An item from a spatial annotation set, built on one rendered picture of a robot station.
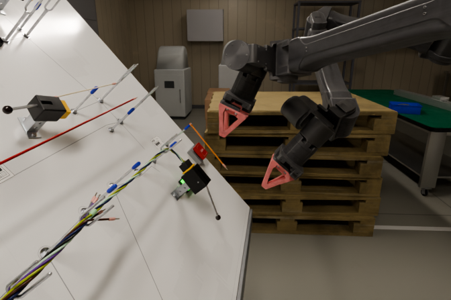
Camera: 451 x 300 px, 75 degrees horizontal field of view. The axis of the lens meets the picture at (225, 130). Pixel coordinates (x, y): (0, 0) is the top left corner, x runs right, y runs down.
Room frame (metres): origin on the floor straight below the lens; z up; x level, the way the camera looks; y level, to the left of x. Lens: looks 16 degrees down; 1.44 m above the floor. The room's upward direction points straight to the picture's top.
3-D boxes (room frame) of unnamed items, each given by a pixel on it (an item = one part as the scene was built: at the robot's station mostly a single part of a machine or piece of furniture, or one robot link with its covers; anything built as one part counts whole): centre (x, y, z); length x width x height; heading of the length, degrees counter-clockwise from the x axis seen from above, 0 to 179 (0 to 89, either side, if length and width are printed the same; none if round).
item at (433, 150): (3.66, -2.24, 0.42); 2.31 x 0.91 x 0.84; 179
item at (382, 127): (2.47, -0.52, 0.49); 1.39 x 0.96 x 0.99; 88
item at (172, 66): (6.00, 1.05, 0.70); 0.69 x 0.59 x 1.40; 175
